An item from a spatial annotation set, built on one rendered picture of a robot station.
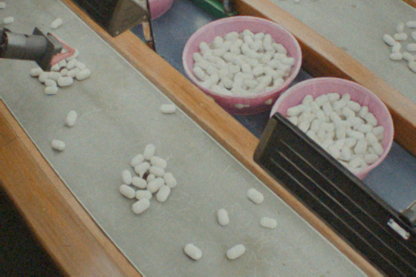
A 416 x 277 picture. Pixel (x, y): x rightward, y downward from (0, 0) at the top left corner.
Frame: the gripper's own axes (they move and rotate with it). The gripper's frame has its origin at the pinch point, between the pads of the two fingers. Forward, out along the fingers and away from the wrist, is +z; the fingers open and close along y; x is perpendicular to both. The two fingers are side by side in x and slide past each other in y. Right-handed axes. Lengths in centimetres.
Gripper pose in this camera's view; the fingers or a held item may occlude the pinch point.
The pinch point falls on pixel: (71, 52)
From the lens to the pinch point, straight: 140.4
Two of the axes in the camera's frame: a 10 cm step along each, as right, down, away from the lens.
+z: 6.4, 0.2, 7.7
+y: -6.3, -5.5, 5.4
